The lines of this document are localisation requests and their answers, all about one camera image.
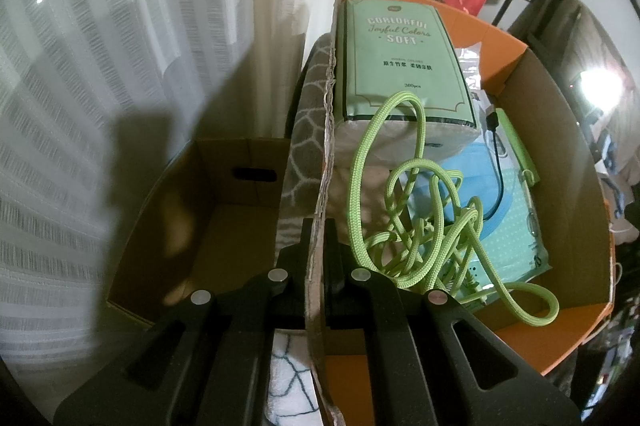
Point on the green tissue pack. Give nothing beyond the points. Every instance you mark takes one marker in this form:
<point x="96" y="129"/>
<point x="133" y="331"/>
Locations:
<point x="400" y="56"/>

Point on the white curtain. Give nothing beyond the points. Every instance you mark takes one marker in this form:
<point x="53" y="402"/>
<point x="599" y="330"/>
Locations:
<point x="125" y="56"/>

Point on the orange cardboard box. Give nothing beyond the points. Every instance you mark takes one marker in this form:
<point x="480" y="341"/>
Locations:
<point x="550" y="336"/>

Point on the blue face mask pack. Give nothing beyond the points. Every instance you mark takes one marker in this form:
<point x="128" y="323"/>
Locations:
<point x="510" y="226"/>

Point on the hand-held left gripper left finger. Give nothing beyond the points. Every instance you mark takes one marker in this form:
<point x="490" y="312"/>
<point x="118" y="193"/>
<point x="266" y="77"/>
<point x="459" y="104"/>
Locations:
<point x="297" y="256"/>

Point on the grey honeycomb patterned blanket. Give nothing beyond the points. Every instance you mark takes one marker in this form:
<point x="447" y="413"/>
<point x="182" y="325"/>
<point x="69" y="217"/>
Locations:
<point x="300" y="146"/>

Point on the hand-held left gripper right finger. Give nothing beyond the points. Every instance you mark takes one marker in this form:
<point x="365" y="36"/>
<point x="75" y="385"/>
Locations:
<point x="332" y="266"/>

